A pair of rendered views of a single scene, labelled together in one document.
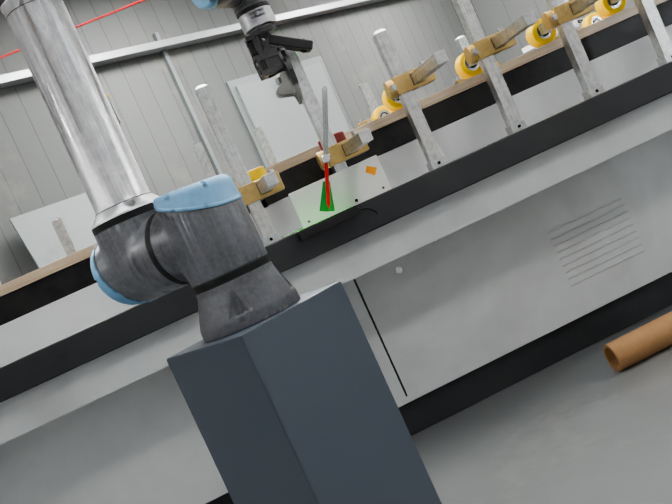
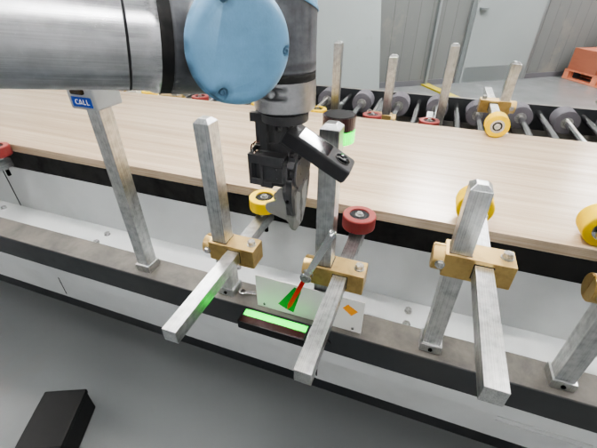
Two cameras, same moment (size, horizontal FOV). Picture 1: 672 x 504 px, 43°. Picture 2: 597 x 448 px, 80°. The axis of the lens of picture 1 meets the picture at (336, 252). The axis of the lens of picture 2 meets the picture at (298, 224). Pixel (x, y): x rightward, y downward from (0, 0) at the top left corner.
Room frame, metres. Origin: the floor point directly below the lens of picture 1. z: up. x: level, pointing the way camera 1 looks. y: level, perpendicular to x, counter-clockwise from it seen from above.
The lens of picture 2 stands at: (1.77, -0.33, 1.37)
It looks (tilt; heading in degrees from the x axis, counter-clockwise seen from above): 34 degrees down; 28
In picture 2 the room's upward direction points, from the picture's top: straight up
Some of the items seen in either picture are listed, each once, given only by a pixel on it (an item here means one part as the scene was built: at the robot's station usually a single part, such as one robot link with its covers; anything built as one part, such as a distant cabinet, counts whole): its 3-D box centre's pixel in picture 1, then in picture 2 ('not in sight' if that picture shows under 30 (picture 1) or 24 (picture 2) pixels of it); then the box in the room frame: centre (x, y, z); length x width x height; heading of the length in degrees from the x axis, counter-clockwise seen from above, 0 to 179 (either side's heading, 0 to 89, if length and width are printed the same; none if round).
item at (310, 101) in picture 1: (320, 125); (326, 237); (2.31, -0.10, 0.93); 0.03 x 0.03 x 0.48; 8
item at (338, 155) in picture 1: (341, 152); (334, 270); (2.32, -0.12, 0.84); 0.13 x 0.06 x 0.05; 98
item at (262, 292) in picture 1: (241, 295); not in sight; (1.56, 0.19, 0.65); 0.19 x 0.19 x 0.10
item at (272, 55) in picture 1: (268, 52); (281, 148); (2.23, -0.05, 1.15); 0.09 x 0.08 x 0.12; 98
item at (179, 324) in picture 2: (265, 187); (229, 262); (2.24, 0.10, 0.84); 0.43 x 0.03 x 0.04; 8
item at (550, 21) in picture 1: (567, 12); not in sight; (2.42, -0.87, 0.94); 0.13 x 0.06 x 0.05; 98
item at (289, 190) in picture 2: (288, 69); (291, 190); (2.21, -0.08, 1.09); 0.05 x 0.02 x 0.09; 8
